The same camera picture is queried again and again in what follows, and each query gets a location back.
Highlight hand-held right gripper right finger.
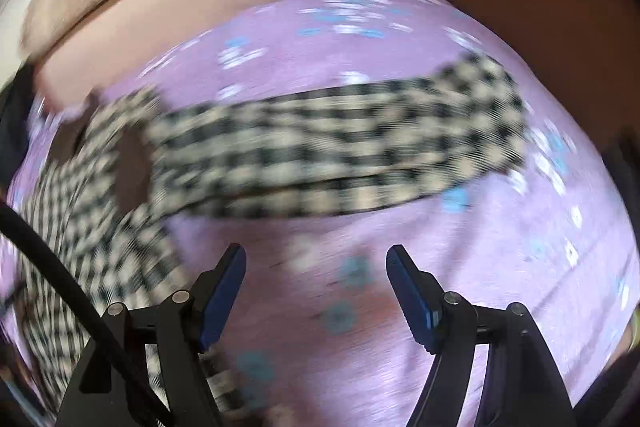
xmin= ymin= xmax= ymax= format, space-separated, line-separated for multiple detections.
xmin=386 ymin=244 xmax=576 ymax=427

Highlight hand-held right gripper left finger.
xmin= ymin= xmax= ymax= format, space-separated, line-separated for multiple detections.
xmin=55 ymin=243 xmax=248 ymax=427

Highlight black and cream checkered garment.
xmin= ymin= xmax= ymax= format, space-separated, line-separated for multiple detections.
xmin=10 ymin=52 xmax=528 ymax=413

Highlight purple floral bedsheet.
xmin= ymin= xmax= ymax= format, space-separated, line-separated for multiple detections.
xmin=0 ymin=0 xmax=640 ymax=427

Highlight black cloth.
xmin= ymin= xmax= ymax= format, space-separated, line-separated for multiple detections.
xmin=0 ymin=62 xmax=36 ymax=192

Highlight black cable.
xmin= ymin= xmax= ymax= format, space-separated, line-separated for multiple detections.
xmin=0 ymin=202 xmax=171 ymax=427

